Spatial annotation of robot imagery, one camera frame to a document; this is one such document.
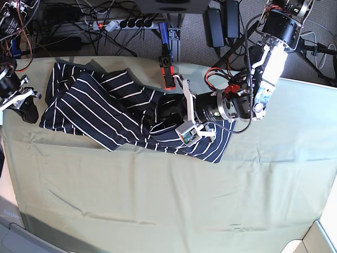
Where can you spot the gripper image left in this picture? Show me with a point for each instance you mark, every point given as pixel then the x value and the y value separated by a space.
pixel 17 97

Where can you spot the black power adapter left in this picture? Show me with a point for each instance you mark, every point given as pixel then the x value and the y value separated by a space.
pixel 213 28

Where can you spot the blue orange centre clamp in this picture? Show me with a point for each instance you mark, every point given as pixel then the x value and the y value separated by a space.
pixel 165 60

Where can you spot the black power adapter right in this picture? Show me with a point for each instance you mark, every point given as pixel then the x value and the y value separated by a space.
pixel 231 21

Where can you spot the aluminium profile post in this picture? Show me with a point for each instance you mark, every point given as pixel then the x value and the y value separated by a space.
pixel 174 24

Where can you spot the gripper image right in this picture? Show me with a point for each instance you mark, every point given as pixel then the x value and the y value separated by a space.
pixel 172 110

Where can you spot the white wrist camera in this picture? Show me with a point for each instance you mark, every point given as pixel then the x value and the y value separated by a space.
pixel 1 117
pixel 189 133

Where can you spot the navy white striped T-shirt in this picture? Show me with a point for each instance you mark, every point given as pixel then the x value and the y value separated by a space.
pixel 115 108

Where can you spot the black power adapter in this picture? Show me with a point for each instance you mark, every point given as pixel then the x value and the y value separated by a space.
pixel 213 28
pixel 231 21

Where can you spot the black box under table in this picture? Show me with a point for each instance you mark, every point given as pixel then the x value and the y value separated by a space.
pixel 172 6

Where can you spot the blue left clamp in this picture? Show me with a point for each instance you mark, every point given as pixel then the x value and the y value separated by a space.
pixel 15 48

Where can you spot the grey power strip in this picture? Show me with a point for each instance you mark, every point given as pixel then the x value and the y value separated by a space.
pixel 131 24

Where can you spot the light green table cloth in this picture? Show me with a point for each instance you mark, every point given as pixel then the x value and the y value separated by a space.
pixel 271 185

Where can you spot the black tripod stand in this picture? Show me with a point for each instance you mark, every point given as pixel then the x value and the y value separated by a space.
pixel 303 47

